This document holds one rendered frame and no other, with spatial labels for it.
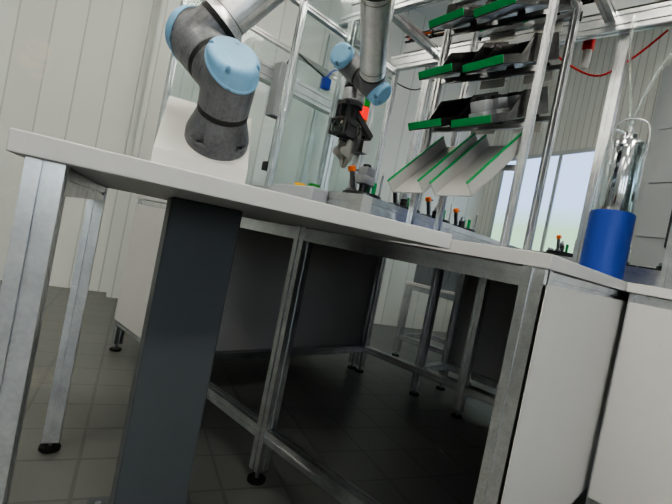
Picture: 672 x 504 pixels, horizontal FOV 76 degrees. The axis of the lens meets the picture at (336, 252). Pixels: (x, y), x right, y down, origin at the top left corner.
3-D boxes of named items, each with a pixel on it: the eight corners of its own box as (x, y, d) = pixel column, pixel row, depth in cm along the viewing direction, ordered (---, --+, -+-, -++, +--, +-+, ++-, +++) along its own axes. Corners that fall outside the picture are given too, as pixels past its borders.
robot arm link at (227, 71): (213, 125, 93) (225, 68, 84) (183, 87, 98) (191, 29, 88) (259, 119, 101) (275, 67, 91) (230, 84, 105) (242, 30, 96)
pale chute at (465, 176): (472, 197, 113) (467, 182, 111) (434, 195, 123) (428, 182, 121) (528, 144, 124) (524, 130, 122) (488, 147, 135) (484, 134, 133)
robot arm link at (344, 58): (363, 56, 126) (376, 72, 136) (340, 34, 130) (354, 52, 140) (345, 77, 128) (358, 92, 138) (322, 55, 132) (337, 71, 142)
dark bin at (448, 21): (463, 16, 123) (461, -13, 122) (429, 29, 134) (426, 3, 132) (520, 17, 138) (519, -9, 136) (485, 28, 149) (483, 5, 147)
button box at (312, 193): (309, 205, 134) (313, 185, 134) (269, 200, 149) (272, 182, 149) (325, 209, 139) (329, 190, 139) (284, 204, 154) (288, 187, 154)
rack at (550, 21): (506, 254, 118) (566, -37, 116) (398, 237, 143) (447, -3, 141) (533, 262, 133) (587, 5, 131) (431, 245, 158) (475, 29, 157)
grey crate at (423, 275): (483, 299, 308) (490, 267, 308) (411, 281, 352) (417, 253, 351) (507, 301, 339) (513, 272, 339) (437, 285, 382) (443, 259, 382)
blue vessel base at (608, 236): (617, 282, 159) (632, 211, 159) (571, 274, 170) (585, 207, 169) (625, 285, 170) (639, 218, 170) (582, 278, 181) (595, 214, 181)
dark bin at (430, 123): (440, 126, 124) (438, 99, 122) (408, 131, 135) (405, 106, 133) (499, 115, 139) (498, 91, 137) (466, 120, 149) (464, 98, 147)
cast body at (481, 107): (483, 123, 116) (481, 96, 115) (468, 125, 120) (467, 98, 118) (498, 120, 122) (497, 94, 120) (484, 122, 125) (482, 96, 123)
